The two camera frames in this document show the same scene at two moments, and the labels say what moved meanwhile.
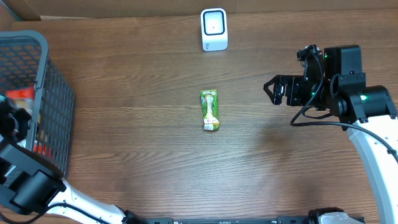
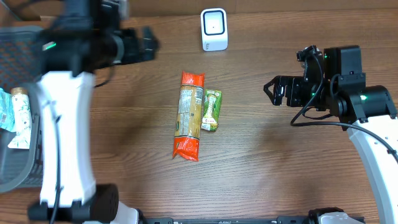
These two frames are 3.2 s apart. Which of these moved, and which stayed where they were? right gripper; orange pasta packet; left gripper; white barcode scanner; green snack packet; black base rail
Moved: left gripper; orange pasta packet
Stayed: right gripper; white barcode scanner; black base rail; green snack packet
